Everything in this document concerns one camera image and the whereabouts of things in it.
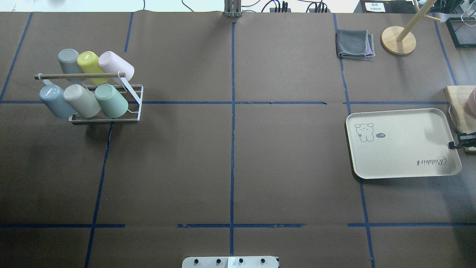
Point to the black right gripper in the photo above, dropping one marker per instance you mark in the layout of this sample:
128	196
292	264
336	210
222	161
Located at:
466	140

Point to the beige rabbit tray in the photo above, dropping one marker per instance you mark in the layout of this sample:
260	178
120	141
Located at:
411	143

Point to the green cup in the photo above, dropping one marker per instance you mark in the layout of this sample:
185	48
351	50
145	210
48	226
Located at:
112	103

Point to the black square tray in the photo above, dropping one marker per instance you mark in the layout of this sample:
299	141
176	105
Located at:
462	35

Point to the pink cup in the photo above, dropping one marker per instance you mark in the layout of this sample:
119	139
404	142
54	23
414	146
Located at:
110	62

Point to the beige cup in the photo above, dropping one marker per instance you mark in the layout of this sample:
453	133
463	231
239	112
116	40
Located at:
82	100

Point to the yellow cup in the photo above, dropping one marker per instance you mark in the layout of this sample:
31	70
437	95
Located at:
88	62

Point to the grey cup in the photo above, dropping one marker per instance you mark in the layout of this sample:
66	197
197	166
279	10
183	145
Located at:
67	59

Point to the blue-grey cup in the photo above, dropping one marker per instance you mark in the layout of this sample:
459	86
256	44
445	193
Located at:
52	97

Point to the wooden cutting board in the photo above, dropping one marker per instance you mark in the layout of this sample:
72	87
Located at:
460	117

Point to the wooden stand with round base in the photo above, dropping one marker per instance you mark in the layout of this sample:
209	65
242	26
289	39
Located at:
399	40

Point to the grey folded cloth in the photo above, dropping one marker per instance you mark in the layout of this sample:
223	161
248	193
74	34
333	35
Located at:
354	44

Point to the aluminium frame post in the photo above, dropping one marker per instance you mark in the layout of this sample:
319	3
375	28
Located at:
232	8

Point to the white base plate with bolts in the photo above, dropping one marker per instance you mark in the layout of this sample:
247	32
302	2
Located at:
231	262

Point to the white wire cup rack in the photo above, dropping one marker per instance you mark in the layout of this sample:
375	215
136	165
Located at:
132	93

